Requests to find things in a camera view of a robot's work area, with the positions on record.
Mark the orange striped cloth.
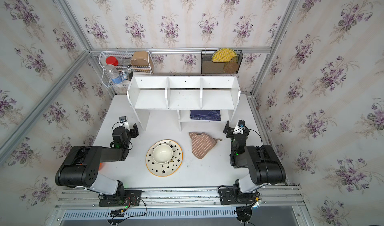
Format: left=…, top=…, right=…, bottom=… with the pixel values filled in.
left=189, top=132, right=222, bottom=159

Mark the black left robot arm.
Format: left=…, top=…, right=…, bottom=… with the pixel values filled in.
left=55, top=124, right=139, bottom=197

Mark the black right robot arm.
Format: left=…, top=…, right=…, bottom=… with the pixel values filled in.
left=223, top=120, right=286, bottom=196

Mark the white wooden bookshelf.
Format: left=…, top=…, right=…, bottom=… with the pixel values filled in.
left=127, top=75, right=241, bottom=130

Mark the cream ceramic bowl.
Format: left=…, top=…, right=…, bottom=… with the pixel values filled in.
left=152, top=144, right=173, bottom=164

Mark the star patterned plate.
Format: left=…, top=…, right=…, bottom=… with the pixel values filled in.
left=146, top=139, right=183, bottom=178

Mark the clear plastic bottle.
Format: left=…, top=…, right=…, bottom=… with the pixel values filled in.
left=104, top=64, right=123, bottom=84

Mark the round woven coaster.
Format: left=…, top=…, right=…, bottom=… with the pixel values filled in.
left=224, top=62, right=239, bottom=74

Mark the black mesh basket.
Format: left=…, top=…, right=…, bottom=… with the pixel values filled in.
left=201, top=50, right=244, bottom=74

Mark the brown cardboard box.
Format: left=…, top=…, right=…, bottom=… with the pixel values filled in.
left=130, top=51, right=150, bottom=66

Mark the yellow woven fan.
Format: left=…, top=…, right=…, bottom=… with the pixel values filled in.
left=212, top=48, right=237, bottom=63

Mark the red lidded jar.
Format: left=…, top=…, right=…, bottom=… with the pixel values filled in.
left=106, top=56, right=119, bottom=66

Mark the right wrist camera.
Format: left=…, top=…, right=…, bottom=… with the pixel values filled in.
left=233, top=120, right=245, bottom=134

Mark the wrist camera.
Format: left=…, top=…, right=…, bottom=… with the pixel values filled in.
left=233, top=120, right=245, bottom=134
left=119, top=116, right=130, bottom=130

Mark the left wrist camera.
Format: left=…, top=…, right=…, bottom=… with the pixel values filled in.
left=119, top=116, right=130, bottom=130

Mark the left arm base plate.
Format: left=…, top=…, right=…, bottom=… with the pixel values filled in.
left=99, top=190, right=143, bottom=207

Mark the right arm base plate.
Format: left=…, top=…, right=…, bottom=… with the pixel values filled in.
left=217, top=186, right=260, bottom=206

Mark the white wire basket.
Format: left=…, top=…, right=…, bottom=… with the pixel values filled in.
left=98, top=50, right=154, bottom=88

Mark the aluminium mounting rail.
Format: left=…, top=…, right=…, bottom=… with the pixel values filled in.
left=53, top=186, right=306, bottom=210

